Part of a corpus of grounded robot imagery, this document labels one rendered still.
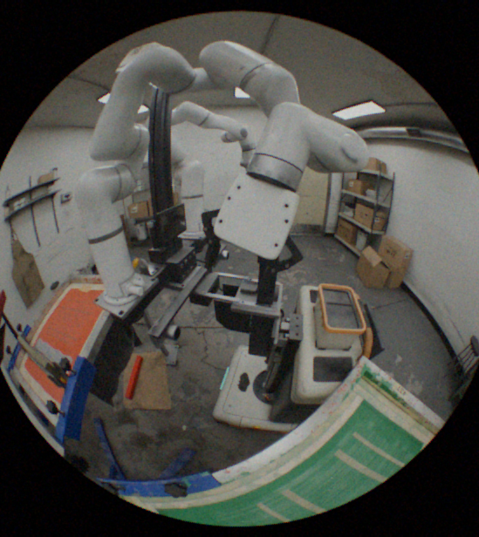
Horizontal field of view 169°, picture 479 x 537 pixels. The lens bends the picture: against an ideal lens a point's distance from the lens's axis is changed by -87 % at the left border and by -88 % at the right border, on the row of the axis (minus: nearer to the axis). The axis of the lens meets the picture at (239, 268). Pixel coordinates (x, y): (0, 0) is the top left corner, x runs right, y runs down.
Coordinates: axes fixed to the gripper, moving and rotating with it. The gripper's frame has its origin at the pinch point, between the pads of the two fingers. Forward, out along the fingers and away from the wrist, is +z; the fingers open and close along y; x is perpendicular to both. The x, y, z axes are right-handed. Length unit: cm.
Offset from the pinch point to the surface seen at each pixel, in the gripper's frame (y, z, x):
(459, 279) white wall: 272, -71, 124
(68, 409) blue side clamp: -21, 38, -39
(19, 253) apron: -257, 89, -42
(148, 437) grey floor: -12, 140, -29
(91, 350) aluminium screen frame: -31, 38, -17
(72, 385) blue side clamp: -25, 37, -31
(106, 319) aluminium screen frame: -37, 38, -4
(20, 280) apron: -241, 118, -51
